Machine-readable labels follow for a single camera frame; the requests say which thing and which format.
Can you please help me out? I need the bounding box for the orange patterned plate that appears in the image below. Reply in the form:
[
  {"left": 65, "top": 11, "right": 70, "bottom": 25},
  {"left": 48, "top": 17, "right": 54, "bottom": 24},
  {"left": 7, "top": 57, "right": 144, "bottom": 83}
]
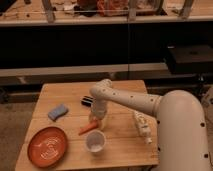
[{"left": 27, "top": 127, "right": 68, "bottom": 168}]

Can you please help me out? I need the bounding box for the blue sponge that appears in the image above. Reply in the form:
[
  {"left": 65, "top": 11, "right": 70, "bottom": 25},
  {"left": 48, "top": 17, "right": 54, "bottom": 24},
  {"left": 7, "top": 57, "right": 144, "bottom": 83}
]
[{"left": 48, "top": 104, "right": 69, "bottom": 121}]

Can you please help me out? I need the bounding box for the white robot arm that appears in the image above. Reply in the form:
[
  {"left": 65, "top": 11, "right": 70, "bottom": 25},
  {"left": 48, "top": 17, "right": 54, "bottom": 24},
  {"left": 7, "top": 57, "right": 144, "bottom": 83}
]
[{"left": 89, "top": 79, "right": 213, "bottom": 171}]

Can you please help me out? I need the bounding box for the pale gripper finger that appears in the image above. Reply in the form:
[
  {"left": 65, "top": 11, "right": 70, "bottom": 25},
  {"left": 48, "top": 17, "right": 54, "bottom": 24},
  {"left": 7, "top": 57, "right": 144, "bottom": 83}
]
[{"left": 98, "top": 117, "right": 106, "bottom": 130}]

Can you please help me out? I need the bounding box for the white plastic bottle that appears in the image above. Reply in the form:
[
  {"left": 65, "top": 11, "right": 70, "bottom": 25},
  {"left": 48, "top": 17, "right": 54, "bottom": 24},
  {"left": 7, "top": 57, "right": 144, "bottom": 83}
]
[{"left": 133, "top": 111, "right": 152, "bottom": 144}]

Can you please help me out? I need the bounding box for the wooden shelf with clutter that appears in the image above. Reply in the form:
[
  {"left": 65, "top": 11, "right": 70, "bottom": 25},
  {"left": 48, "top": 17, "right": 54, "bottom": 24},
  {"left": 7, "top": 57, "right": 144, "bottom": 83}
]
[{"left": 0, "top": 0, "right": 213, "bottom": 27}]

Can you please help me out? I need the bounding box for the black box on right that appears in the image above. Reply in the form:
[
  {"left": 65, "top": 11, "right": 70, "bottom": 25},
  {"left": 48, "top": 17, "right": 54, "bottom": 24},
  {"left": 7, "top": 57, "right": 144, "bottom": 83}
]
[{"left": 165, "top": 45, "right": 213, "bottom": 74}]

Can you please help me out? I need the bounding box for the white paper cup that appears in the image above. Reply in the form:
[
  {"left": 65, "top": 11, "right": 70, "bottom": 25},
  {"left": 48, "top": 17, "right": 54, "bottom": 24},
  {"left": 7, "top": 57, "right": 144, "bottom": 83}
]
[{"left": 85, "top": 130, "right": 106, "bottom": 154}]

